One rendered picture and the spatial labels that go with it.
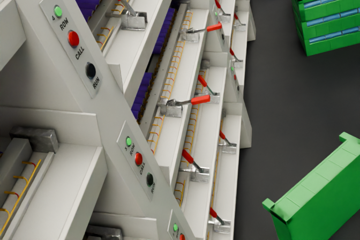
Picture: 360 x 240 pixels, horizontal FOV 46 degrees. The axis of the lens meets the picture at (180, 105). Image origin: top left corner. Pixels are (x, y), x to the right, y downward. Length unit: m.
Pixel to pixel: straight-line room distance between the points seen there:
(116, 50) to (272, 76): 1.16
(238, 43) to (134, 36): 1.06
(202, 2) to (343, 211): 0.66
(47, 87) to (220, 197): 0.76
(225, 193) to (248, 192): 0.21
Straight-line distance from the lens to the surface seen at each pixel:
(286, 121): 1.53
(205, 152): 0.99
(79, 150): 0.50
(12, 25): 0.42
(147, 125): 0.76
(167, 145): 0.75
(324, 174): 1.09
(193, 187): 0.92
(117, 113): 0.54
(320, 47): 1.82
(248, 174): 1.39
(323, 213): 1.12
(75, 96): 0.47
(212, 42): 1.21
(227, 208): 1.12
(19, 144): 0.50
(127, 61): 0.63
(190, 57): 0.96
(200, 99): 0.78
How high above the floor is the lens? 1.03
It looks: 36 degrees down
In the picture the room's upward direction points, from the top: 22 degrees counter-clockwise
